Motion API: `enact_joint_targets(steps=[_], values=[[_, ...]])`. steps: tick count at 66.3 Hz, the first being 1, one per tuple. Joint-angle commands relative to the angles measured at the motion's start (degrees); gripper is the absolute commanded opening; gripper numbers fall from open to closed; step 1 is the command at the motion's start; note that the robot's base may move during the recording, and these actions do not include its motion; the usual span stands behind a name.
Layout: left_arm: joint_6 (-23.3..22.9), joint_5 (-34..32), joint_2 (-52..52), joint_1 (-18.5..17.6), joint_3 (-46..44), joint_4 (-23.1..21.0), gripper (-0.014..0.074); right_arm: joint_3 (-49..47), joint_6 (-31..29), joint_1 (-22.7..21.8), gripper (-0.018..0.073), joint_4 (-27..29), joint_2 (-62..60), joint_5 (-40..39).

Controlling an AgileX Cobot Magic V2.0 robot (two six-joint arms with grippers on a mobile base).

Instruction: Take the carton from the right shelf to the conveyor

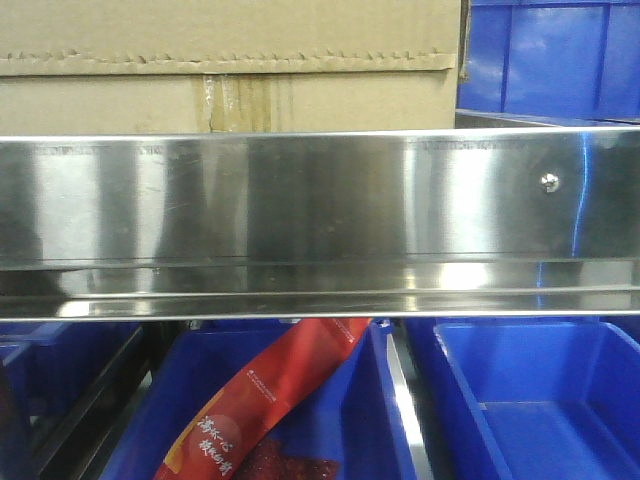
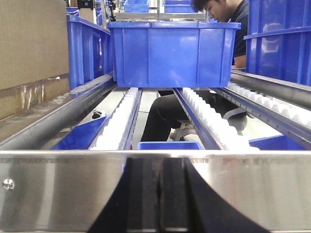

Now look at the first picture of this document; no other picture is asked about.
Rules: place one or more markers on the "blue bin upper shelf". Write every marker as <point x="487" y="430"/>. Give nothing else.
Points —
<point x="571" y="59"/>

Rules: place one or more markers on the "blue bin left lower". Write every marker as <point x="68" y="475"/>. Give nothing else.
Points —
<point x="50" y="365"/>

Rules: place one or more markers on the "blue bin centre lower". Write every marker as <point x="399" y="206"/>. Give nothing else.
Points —
<point x="352" y="419"/>

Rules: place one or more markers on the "brown cardboard carton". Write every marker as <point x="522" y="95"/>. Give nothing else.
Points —
<point x="89" y="67"/>

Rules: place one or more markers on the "shelf rail screw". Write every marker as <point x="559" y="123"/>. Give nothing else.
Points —
<point x="549" y="182"/>

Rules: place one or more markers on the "blue bin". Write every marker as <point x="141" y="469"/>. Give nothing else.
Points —
<point x="532" y="399"/>
<point x="50" y="365"/>
<point x="352" y="419"/>

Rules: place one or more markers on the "blue bin right lower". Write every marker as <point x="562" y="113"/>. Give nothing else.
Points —
<point x="532" y="399"/>

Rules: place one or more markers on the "stainless steel shelf rail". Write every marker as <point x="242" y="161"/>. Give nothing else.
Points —
<point x="440" y="222"/>

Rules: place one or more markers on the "red snack package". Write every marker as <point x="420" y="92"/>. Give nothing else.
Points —
<point x="230" y="425"/>

